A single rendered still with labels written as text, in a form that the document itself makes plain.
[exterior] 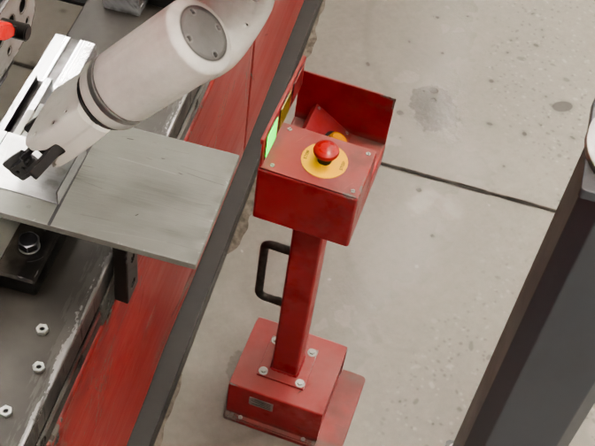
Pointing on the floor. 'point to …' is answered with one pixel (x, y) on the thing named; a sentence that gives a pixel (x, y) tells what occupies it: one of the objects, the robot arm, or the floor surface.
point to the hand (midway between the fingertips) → (31, 147)
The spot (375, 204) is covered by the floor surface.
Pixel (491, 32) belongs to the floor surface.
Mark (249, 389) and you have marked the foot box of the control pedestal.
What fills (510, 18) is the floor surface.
